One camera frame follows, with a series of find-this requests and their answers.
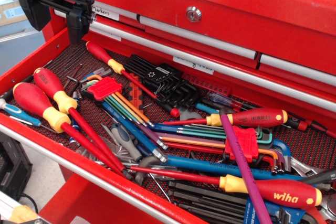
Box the red yellow screwdriver left inner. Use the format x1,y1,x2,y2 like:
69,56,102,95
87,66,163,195
34,68,127,175

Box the red tool chest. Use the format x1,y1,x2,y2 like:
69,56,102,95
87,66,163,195
41,0,336,112

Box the silver cylinder lock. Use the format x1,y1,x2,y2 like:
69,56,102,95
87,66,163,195
186,6,202,23

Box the white Markers label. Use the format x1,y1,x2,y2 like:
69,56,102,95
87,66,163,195
92,5,119,21

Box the red yellow Wiha screwdriver front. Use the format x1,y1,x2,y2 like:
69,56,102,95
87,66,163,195
131,166,322,209

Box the red open drawer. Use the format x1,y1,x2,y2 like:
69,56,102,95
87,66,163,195
1,29,335,223

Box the slim red yellow screwdriver top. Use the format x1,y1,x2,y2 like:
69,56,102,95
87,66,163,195
86,41,180,118

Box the clear blue voltage tester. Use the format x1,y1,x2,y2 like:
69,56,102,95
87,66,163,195
207,92,242,110

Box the black Torx key set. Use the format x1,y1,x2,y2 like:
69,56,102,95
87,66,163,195
124,55,202,106

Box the violet long Allen key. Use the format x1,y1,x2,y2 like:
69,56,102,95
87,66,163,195
219,109,272,224

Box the small black red screwdriver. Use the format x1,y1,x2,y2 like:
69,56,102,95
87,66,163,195
287,112,335,138

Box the orange black bit holder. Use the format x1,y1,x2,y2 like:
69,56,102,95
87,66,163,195
129,81,143,112

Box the black hex key set front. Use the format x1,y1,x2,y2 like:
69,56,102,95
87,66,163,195
168,182,247,223

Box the blue hex key holder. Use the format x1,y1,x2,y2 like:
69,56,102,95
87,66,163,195
243,197,306,224

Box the red yellow screwdriver right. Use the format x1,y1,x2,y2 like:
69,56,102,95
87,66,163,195
163,108,288,127

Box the chrome wrench right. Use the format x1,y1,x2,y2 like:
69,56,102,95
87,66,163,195
291,157,335,221

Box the red yellow screwdriver left outer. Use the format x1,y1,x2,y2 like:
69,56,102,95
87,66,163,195
13,82,133,180

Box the white handwritten drawer label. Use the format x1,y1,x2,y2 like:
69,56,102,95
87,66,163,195
173,56,215,74

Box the red bit holder strip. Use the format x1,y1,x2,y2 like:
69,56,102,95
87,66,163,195
182,73,231,97

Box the red holder rainbow hex keys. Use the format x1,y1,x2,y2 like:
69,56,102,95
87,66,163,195
80,74,168,163

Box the red holder coloured hex keys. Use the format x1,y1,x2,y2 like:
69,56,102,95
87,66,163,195
151,123,291,174

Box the large blue Wera hex key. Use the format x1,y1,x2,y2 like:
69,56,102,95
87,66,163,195
163,155,302,182

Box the blue white handle screwdriver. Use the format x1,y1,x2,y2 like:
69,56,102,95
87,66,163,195
1,98,56,133

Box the grey blue handle tool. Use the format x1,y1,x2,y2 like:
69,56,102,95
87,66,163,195
101,123,142,162

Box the black box on floor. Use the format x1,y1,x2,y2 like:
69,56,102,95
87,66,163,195
1,132,33,200

